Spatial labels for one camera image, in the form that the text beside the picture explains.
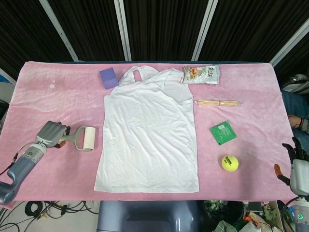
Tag bystander arm with bracelet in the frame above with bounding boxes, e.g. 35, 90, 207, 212
288, 114, 309, 134

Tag black floor cables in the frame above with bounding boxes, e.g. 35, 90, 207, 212
0, 200, 99, 232

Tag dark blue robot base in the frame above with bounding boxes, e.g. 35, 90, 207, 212
97, 200, 201, 232

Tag green lint roller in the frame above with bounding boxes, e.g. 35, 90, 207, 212
63, 126, 97, 154

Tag green sachet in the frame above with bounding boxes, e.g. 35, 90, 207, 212
209, 120, 238, 146

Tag wooden stick bundle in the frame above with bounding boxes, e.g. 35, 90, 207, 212
196, 99, 243, 108

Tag bystander jeans leg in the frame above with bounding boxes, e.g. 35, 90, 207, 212
281, 89, 309, 117

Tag purple box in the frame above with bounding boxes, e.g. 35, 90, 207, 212
99, 67, 120, 90

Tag white tank top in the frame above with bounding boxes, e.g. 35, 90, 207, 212
93, 65, 201, 194

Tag yellow tennis ball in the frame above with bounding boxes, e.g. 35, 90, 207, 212
221, 154, 240, 173

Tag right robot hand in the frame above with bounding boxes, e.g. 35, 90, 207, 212
274, 136, 309, 195

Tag black curtain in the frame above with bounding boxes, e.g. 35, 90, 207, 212
0, 0, 309, 80

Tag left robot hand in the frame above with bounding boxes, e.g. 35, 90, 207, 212
35, 120, 71, 149

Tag pale green snack bag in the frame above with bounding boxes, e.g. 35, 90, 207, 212
181, 64, 221, 86

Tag white frame post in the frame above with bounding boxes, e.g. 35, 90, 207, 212
191, 0, 219, 61
269, 23, 309, 68
38, 0, 80, 61
113, 0, 133, 61

